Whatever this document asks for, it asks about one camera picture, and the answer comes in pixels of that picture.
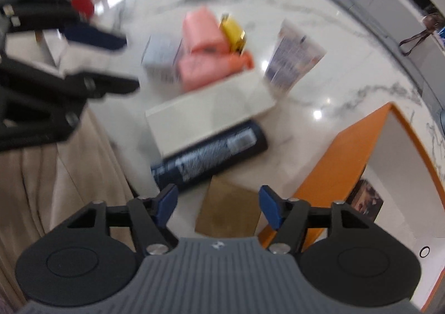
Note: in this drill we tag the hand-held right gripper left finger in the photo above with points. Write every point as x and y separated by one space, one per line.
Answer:
166 204

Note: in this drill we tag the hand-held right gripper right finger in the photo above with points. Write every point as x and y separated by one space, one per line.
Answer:
271 208

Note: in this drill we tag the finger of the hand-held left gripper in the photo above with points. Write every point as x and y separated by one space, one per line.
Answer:
94 37
104 84

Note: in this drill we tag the black bottle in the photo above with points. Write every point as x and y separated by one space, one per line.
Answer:
212 154

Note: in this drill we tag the orange storage box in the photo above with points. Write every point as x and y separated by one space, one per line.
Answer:
347 168

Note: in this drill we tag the pink pump bottle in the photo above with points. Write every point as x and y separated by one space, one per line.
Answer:
201 70

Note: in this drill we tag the white rectangular box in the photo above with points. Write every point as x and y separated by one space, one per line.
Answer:
208 112

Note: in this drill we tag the white printed tube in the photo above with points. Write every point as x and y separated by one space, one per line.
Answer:
293 53

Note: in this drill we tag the brown flat box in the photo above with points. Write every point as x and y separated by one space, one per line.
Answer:
227 209

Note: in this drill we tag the small white blue box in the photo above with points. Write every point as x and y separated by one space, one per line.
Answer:
160 56

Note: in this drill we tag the dark picture box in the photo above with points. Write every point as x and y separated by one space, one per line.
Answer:
365 197

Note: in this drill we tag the orange tube on table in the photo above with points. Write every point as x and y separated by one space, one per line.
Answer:
203 30

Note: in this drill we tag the beige cloth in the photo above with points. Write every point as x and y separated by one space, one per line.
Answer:
52 189

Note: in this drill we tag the brown bag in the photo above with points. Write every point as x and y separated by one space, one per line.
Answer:
431 20

